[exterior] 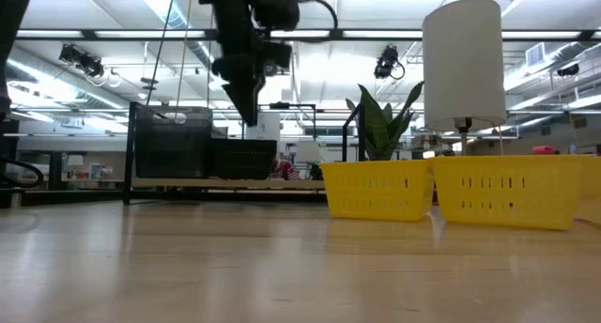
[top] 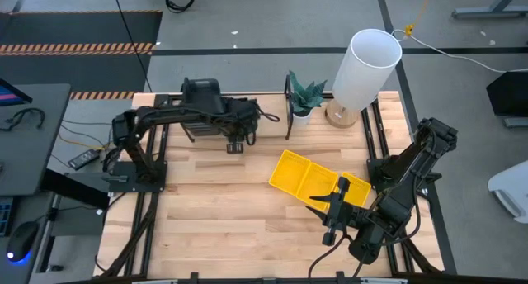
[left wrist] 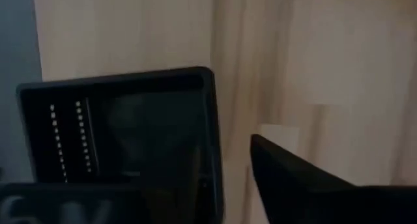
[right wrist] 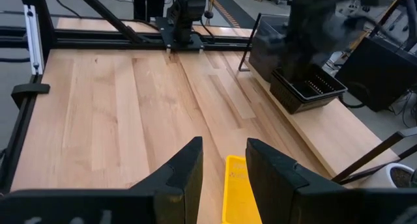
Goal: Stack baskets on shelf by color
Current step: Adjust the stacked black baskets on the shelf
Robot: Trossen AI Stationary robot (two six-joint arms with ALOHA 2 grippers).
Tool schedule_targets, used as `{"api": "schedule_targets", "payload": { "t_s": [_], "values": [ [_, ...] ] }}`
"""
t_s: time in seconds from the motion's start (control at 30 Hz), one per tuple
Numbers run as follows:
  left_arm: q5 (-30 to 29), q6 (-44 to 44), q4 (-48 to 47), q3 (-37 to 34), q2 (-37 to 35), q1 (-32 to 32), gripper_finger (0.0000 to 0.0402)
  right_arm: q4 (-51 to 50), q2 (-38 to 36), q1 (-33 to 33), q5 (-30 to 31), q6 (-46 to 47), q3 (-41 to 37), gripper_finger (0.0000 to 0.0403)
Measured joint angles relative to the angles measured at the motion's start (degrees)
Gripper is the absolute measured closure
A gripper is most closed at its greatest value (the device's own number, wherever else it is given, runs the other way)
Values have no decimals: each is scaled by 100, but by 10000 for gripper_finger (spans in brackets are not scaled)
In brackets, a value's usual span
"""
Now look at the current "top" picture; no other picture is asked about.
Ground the black computer mouse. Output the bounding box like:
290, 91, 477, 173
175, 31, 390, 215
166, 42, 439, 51
6, 220, 40, 264

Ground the black cable on desk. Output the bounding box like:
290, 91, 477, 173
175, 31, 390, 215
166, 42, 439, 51
0, 107, 46, 132

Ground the computer monitor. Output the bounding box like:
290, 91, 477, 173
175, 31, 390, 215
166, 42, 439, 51
0, 78, 33, 107

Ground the black keyboard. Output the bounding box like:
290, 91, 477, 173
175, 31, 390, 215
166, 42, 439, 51
0, 196, 14, 238

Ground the black power adapter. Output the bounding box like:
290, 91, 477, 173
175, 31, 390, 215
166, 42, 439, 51
68, 148, 101, 171

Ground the white lamp cable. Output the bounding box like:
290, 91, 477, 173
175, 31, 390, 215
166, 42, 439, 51
390, 27, 528, 74

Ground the grey metal table leg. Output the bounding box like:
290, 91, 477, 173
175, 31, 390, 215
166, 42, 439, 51
451, 0, 528, 20

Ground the wooden shelf black metal frame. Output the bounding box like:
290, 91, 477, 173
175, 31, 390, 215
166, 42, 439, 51
179, 73, 295, 144

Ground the black box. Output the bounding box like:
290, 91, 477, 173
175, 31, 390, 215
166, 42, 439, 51
486, 70, 528, 118

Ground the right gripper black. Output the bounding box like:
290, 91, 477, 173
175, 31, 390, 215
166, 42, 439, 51
304, 177, 365, 247

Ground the coiled black cable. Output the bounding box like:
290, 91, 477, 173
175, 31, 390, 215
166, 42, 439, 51
164, 0, 196, 14

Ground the thin yellow cable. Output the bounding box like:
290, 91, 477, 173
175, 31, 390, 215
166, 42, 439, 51
57, 131, 105, 151

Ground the white plastic object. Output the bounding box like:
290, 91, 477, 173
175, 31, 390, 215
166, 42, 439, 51
488, 159, 528, 225

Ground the white lamp with wooden base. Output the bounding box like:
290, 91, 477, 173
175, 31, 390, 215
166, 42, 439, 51
324, 27, 403, 130

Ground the grey desk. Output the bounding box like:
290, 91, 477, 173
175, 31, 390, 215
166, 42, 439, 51
0, 83, 72, 197

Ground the yellow cord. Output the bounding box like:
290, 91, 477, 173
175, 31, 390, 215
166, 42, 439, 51
403, 0, 436, 38

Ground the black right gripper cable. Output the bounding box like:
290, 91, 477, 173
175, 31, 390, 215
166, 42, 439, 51
308, 233, 346, 279

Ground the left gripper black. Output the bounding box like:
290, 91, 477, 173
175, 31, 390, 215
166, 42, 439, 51
222, 97, 262, 154

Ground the green plant in white pot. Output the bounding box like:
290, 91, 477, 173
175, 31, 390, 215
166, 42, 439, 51
288, 70, 328, 128

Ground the thin black floor cable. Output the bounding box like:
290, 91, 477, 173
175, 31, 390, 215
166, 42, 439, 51
111, 0, 153, 93

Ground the black mat with hazard stripes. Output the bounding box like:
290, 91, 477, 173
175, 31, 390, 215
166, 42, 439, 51
0, 10, 164, 100

